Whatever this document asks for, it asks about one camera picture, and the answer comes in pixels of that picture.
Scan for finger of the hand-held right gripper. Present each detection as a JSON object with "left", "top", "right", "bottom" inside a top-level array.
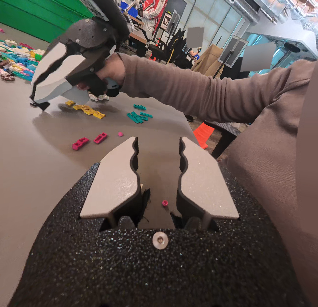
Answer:
[
  {"left": 30, "top": 42, "right": 68, "bottom": 99},
  {"left": 32, "top": 55, "right": 86, "bottom": 105}
]

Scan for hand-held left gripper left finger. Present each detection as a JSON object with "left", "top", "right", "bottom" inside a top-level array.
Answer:
[{"left": 79, "top": 137, "right": 142, "bottom": 219}]

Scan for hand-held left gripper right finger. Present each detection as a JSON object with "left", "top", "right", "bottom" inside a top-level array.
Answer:
[{"left": 177, "top": 137, "right": 239, "bottom": 219}]

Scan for person's right forearm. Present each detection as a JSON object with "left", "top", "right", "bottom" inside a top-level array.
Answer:
[{"left": 117, "top": 52, "right": 316, "bottom": 123}]

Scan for pile of mixed lego bricks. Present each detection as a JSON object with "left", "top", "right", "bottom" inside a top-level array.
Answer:
[{"left": 0, "top": 39, "right": 46, "bottom": 82}]

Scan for white lego plates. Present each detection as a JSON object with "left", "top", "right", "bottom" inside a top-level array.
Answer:
[{"left": 88, "top": 93, "right": 110, "bottom": 102}]

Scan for teal lego wedge pieces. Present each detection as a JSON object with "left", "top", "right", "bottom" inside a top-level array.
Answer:
[{"left": 127, "top": 104, "right": 153, "bottom": 124}]

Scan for person's right hand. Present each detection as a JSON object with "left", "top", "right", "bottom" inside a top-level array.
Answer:
[{"left": 98, "top": 53, "right": 126, "bottom": 86}]

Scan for stack of green bins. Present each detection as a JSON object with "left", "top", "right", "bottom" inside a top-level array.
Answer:
[{"left": 0, "top": 0, "right": 93, "bottom": 43}]

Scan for blue plastic bin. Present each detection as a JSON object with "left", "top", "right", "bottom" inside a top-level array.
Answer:
[{"left": 120, "top": 1, "right": 138, "bottom": 19}]

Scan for black chair armrest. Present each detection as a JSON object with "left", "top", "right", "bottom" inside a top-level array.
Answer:
[{"left": 204, "top": 121, "right": 241, "bottom": 159}]

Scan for black office chair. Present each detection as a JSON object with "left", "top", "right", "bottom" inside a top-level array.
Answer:
[{"left": 149, "top": 30, "right": 187, "bottom": 66}]

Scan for beige coat on rack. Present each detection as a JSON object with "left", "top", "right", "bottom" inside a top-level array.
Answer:
[{"left": 191, "top": 44, "right": 225, "bottom": 77}]

